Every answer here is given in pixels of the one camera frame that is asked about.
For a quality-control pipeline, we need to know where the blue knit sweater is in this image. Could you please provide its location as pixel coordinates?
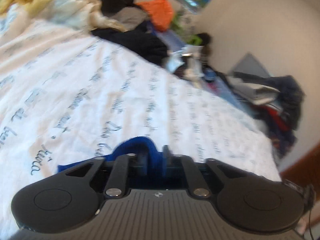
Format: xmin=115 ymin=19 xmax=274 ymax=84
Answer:
xmin=57 ymin=135 xmax=166 ymax=178

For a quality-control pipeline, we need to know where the dark clothes heap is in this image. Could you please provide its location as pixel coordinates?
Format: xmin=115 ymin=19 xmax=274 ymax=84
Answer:
xmin=226 ymin=72 xmax=305 ymax=159

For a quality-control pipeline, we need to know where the white script-print bed sheet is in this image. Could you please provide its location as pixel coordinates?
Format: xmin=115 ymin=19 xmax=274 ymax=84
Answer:
xmin=1 ymin=5 xmax=280 ymax=239

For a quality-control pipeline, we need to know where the grey laptop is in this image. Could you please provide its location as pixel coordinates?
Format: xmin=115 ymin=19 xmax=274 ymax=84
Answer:
xmin=228 ymin=53 xmax=271 ymax=77

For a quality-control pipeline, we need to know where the green plastic stool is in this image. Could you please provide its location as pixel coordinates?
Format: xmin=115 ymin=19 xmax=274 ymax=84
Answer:
xmin=171 ymin=11 xmax=202 ymax=46

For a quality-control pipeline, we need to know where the orange cloth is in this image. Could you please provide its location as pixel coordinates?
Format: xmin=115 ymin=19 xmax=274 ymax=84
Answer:
xmin=136 ymin=0 xmax=174 ymax=32

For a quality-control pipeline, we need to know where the black garment pile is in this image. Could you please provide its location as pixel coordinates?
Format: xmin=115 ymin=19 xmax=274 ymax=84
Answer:
xmin=91 ymin=0 xmax=168 ymax=66

